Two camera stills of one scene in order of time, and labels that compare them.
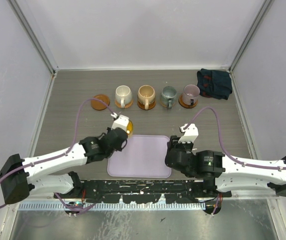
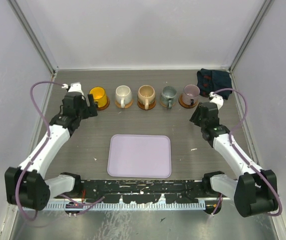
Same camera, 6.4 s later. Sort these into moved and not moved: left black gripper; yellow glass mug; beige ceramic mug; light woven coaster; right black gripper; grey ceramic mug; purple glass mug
Moved: yellow glass mug; left black gripper; right black gripper
Not moved: light woven coaster; beige ceramic mug; purple glass mug; grey ceramic mug
